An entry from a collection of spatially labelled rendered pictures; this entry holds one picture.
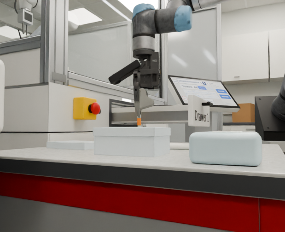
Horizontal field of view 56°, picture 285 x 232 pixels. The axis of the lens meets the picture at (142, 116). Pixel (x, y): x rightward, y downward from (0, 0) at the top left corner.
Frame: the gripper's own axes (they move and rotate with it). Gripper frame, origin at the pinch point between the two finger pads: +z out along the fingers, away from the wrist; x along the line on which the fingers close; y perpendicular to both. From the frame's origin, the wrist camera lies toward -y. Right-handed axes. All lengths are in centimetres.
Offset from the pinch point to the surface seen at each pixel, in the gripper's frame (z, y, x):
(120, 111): -1.9, -9.4, 18.2
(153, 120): 1.9, 3.9, 13.8
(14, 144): 9.8, -36.9, -8.9
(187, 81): -30, 20, 111
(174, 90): -21, 11, 98
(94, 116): 0.9, -14.7, 0.5
